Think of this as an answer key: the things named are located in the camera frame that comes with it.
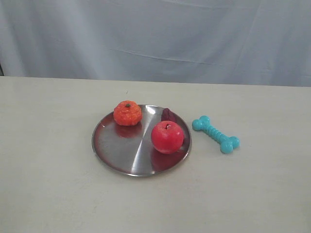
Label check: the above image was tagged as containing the orange toy pumpkin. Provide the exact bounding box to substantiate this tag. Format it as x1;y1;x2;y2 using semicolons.
113;100;142;126

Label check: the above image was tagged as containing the teal toy bone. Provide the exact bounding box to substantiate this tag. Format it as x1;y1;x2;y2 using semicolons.
192;116;240;154

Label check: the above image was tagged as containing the white backdrop cloth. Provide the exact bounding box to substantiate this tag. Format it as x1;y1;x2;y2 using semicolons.
0;0;311;86

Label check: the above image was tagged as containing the red apple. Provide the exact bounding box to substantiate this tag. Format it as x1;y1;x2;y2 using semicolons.
151;121;184;154

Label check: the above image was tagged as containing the dark purple object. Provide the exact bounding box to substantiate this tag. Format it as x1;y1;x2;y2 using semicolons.
161;108;177;123

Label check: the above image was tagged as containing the round stainless steel plate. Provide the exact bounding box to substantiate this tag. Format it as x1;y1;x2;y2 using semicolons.
92;104;192;177

